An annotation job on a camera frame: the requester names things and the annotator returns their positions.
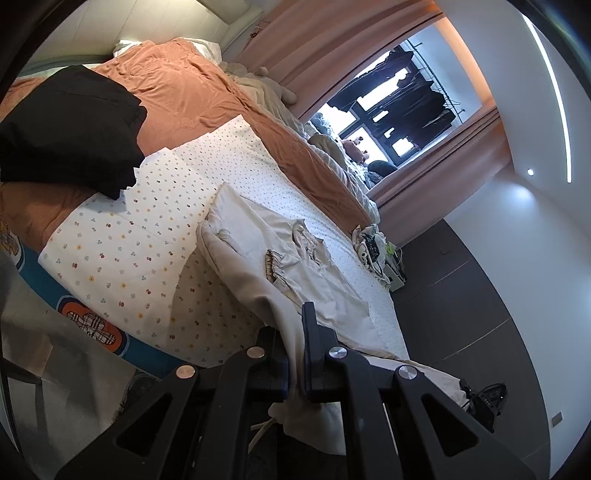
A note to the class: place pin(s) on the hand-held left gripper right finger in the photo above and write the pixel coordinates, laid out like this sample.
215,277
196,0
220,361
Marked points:
310,341

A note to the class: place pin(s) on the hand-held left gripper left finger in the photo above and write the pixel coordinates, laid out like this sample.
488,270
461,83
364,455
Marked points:
272,364

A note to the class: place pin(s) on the beige zip jacket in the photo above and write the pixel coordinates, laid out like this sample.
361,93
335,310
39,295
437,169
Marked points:
286,258

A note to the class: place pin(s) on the row of dark hanging clothes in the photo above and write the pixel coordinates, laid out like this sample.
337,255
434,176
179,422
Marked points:
415,101

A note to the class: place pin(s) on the cream nightstand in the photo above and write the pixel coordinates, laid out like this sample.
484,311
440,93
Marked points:
397,274

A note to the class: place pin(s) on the white cloth bundle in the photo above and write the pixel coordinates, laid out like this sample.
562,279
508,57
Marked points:
364,240

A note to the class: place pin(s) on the bed with spotted sheet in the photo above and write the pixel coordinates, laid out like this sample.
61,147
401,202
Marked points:
138,230

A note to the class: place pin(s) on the crumpled pale duvet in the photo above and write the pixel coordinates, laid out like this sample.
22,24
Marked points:
332,152

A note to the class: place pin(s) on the brown plush toy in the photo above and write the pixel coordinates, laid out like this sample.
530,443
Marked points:
353,148

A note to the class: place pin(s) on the pink curtain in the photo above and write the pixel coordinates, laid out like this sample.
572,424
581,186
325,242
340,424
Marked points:
438,175
332,46

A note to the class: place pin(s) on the beige plush toy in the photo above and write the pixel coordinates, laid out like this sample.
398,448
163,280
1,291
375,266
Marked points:
263,81

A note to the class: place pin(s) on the orange blanket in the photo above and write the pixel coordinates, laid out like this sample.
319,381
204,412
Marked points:
194,92

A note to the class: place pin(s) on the black cloth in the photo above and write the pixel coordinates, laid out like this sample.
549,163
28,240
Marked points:
69,129

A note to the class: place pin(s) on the ceiling light strip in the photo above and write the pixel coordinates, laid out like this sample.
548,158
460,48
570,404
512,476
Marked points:
551,92

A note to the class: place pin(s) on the white pillow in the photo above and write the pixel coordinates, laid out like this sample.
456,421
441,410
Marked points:
134,46

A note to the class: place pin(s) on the cream padded headboard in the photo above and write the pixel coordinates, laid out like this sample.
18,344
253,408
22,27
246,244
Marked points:
138,23

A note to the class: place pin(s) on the wall outlet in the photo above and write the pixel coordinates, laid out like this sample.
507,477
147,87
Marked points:
557,417

